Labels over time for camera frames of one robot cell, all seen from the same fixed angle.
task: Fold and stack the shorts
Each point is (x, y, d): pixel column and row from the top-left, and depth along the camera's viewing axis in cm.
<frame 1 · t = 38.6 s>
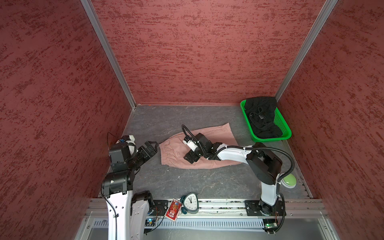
left hand: (152, 151, 71), fingers open
right hand: (189, 155, 90), fingers open
pink drawstring shorts: (173, 150, 93), point 4 cm above the table
black shorts: (260, 112, 111), point 7 cm above the table

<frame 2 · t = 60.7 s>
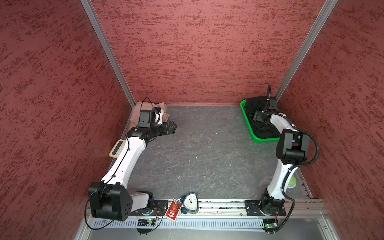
left hand: (169, 129, 81), fingers open
right hand: (261, 119, 101), fingers open
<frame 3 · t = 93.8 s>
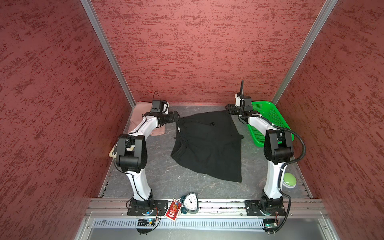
left hand: (174, 119, 96), fingers open
right hand: (230, 108, 102), fingers open
black shorts: (210, 143, 100), on the table
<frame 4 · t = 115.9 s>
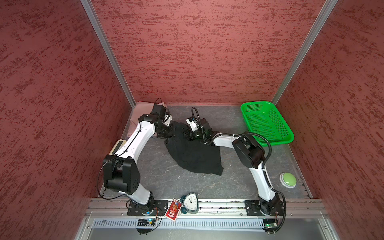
left hand: (174, 137, 84), fingers closed
right hand: (183, 135, 97), fingers closed
black shorts: (195, 155, 94), on the table
